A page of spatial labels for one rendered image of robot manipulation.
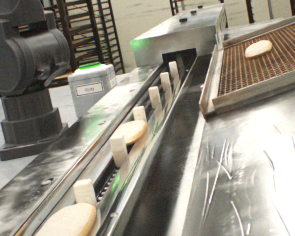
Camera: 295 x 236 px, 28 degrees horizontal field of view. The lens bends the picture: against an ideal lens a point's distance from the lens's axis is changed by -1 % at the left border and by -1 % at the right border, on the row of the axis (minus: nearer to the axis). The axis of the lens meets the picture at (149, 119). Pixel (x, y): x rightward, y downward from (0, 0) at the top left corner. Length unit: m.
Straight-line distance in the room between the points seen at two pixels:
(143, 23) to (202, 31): 6.66
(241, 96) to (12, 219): 0.22
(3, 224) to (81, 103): 0.61
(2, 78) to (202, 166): 0.48
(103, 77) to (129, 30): 6.91
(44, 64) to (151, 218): 0.38
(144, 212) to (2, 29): 0.38
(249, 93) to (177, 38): 0.72
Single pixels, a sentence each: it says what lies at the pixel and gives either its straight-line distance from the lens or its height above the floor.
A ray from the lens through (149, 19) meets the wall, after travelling 7.86.
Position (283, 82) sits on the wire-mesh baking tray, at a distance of 0.52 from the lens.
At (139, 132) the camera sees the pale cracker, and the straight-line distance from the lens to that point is 0.66.
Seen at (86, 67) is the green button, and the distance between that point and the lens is 1.03.
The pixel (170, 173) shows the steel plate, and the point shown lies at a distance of 0.61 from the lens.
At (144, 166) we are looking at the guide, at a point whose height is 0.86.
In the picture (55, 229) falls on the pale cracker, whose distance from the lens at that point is 0.41.
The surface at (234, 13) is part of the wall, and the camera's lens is 7.78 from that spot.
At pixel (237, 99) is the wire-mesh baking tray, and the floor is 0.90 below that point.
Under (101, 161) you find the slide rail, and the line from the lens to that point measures 0.59.
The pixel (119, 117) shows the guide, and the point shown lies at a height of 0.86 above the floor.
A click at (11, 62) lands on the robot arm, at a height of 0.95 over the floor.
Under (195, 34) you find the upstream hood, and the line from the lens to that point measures 1.22.
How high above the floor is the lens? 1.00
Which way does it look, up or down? 11 degrees down
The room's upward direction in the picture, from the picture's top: 11 degrees counter-clockwise
